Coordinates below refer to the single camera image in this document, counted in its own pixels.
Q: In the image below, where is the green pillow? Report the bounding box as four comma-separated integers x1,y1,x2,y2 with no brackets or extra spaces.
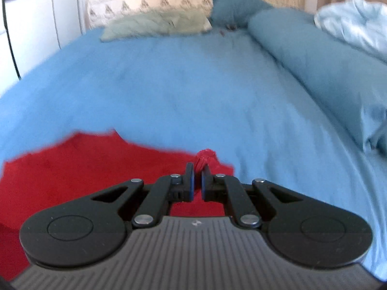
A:
100,10,213,42

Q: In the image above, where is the white wardrobe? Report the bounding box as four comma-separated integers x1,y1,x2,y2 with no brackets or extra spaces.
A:
0,0,82,91

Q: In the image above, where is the red small garment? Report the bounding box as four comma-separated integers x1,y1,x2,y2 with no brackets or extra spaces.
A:
0,129,236,282

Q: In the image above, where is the light blue crumpled blanket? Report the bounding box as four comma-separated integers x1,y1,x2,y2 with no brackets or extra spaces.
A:
314,0,387,63

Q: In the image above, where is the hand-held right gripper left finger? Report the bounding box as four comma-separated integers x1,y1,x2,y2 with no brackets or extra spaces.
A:
91,162,194,228

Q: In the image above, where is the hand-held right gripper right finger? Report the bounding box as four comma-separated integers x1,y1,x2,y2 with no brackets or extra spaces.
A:
201,165,303,229

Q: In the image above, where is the patterned cream pillow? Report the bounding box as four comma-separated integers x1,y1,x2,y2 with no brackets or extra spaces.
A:
85,0,214,30

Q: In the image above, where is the rolled blue duvet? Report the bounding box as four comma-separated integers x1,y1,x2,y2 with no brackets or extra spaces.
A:
210,0,387,155

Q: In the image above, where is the blue bed sheet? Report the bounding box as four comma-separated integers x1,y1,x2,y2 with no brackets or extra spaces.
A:
0,27,387,281

